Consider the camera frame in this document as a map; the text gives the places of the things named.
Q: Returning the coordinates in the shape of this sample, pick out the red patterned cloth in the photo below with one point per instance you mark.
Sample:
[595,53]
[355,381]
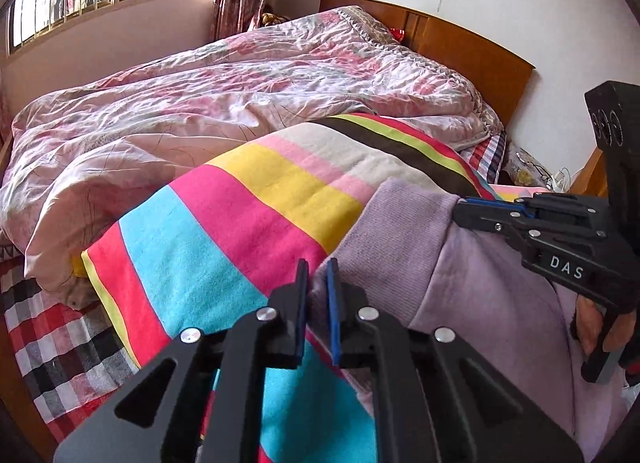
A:
[398,35]

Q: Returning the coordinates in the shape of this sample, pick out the pink floral quilt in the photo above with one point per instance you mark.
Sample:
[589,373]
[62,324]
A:
[200,93]

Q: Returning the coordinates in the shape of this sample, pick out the person's right hand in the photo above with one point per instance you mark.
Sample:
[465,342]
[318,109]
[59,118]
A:
[590,325]

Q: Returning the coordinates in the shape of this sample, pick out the yellow plush toy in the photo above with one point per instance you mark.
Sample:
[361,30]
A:
[272,19]

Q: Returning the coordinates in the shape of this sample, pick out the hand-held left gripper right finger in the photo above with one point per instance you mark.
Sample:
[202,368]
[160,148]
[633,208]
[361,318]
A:
[332,315]

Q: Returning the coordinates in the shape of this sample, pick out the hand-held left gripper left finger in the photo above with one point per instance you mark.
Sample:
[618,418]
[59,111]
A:
[301,315]

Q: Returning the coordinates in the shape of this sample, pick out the striped colourful blanket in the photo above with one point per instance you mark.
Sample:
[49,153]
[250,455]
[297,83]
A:
[225,243]

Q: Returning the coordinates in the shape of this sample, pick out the lilac sweatshirt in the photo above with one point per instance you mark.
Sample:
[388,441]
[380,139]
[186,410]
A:
[450,303]

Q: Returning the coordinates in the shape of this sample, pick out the black eyeglasses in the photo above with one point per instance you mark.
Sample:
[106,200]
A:
[535,165]

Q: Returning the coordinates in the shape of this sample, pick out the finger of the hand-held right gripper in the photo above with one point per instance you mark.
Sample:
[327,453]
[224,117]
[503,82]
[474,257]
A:
[480,220]
[492,204]

